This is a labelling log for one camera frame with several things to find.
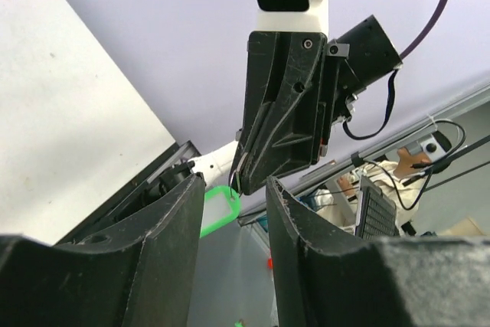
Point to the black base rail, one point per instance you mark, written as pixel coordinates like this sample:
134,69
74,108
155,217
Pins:
151,184

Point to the green key tag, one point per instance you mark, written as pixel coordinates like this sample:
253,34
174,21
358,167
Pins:
221,206

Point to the person in background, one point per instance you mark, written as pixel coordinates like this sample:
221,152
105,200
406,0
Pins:
393,178

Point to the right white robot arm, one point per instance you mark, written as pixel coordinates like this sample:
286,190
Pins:
371,57

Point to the metal keyring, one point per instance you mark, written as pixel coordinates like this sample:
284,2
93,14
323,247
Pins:
236,180

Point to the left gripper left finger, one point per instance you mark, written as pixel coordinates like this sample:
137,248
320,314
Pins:
137,272

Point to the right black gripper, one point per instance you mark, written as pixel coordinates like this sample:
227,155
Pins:
294,94

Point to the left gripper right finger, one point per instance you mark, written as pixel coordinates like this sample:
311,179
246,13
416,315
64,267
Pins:
324,276

